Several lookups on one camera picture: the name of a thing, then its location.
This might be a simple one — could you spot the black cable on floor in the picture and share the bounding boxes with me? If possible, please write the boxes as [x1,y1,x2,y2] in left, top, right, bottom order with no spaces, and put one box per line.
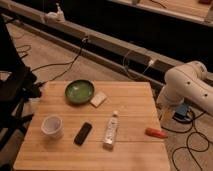
[31,37,90,84]

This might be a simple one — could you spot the black remote control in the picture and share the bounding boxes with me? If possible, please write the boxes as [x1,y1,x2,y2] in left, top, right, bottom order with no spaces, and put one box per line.
[74,122,92,145]

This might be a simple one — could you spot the blue power box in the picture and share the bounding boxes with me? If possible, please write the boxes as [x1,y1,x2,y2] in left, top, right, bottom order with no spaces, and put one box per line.
[174,104,189,120]

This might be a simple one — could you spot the orange marker pen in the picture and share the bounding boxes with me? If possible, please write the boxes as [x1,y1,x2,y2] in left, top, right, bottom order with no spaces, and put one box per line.
[145,128,167,139]

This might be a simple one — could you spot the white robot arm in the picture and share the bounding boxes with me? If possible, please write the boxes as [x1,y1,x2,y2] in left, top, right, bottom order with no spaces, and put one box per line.
[157,61,213,115]

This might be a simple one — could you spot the black cables right floor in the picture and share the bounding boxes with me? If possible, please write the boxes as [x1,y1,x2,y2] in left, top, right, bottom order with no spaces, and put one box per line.
[160,109,213,171]

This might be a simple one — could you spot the clear plastic bottle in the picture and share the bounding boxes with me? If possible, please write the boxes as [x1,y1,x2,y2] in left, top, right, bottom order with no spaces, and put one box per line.
[103,111,118,150]

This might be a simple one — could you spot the green ceramic bowl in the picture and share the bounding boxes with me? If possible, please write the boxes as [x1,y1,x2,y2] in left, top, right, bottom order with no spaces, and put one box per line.
[65,80,95,105]

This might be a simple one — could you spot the white object on rail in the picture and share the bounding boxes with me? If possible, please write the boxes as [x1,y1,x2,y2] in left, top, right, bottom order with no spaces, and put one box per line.
[45,4,65,22]

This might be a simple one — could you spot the white rectangular block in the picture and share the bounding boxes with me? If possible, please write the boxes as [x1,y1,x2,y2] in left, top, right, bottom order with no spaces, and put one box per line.
[90,91,107,107]

